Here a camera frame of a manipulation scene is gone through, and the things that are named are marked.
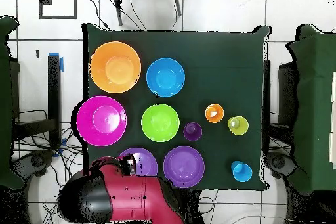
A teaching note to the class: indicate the purple bowl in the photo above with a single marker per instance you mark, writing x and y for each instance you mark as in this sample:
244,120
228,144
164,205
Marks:
147,161
184,167

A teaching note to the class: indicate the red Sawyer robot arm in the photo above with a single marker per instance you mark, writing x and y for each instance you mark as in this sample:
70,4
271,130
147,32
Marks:
131,195

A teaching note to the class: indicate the green bowl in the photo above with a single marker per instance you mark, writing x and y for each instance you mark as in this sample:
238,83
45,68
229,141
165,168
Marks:
160,122

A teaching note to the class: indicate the purple cup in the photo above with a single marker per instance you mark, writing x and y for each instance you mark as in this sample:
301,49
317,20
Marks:
192,131

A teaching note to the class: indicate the blue bowl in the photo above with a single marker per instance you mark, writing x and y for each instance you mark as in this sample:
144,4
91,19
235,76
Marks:
165,77

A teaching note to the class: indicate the orange cup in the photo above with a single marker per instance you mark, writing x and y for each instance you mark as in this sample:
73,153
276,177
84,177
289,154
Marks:
214,113

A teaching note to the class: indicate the dark green table cloth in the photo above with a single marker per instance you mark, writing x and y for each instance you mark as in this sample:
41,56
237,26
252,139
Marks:
223,76

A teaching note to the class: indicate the pink bowl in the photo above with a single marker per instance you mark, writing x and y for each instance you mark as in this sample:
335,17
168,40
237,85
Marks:
101,121

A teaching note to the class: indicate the orange bowl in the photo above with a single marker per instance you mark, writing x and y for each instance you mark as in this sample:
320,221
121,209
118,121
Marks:
115,67

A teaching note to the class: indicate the yellow cup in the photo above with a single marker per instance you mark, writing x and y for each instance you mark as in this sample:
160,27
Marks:
238,125

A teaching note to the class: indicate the blue cup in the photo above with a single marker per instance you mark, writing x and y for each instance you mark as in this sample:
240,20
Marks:
241,172

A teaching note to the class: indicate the blue tape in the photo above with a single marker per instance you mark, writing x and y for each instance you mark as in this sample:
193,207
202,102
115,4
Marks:
62,64

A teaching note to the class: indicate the green cloth covered table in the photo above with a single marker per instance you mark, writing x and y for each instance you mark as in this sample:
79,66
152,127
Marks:
315,103
5,103

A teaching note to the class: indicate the black table frame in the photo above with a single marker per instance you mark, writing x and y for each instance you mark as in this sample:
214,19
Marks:
54,98

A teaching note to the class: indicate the black square floor frame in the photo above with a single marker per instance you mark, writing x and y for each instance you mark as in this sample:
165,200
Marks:
74,3

